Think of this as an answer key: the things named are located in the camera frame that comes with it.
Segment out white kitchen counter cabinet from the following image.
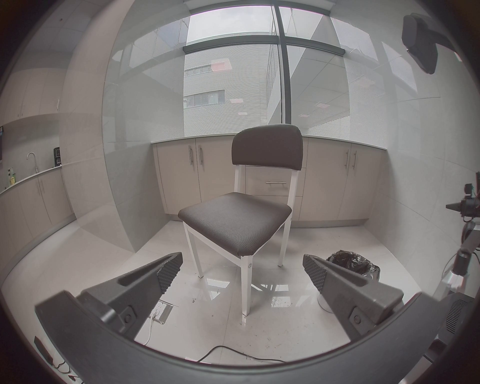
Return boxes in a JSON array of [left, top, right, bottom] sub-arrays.
[[0, 165, 77, 259]]

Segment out grey padded white chair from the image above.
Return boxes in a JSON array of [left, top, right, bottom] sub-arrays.
[[177, 124, 304, 325]]

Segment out window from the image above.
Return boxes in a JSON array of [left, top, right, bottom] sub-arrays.
[[183, 0, 351, 139]]

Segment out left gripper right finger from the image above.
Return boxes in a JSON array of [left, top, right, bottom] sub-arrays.
[[302, 254, 405, 337]]

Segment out white cable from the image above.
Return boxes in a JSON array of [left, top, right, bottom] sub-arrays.
[[142, 317, 156, 345]]

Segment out black cable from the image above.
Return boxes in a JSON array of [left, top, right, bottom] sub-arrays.
[[197, 345, 286, 365]]

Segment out black plastic bag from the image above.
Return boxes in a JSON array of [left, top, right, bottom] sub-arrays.
[[325, 250, 381, 294]]

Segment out beige cabinet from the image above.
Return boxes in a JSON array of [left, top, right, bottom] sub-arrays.
[[151, 134, 387, 228]]

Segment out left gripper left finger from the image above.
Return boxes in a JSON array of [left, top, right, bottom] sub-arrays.
[[76, 262, 184, 341]]

